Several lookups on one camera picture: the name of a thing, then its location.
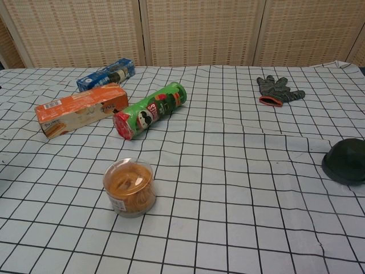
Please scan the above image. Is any grey work glove red cuff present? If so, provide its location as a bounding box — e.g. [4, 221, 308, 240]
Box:
[256, 75, 306, 108]

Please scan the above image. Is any woven folding screen panel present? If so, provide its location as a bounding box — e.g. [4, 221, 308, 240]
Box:
[141, 0, 267, 67]
[0, 0, 145, 70]
[255, 0, 365, 68]

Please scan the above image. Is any blue cookie box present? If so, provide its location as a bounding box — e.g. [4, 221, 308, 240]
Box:
[76, 58, 136, 92]

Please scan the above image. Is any green Pringles can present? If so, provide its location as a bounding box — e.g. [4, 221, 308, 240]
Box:
[112, 81, 188, 141]

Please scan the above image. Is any clear tub of rubber bands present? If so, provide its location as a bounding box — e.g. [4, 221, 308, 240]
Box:
[102, 158, 157, 219]

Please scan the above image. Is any orange cracker box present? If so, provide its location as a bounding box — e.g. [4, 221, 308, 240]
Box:
[34, 82, 129, 140]

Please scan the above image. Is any white black checkered tablecloth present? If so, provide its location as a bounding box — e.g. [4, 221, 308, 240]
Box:
[0, 59, 365, 274]

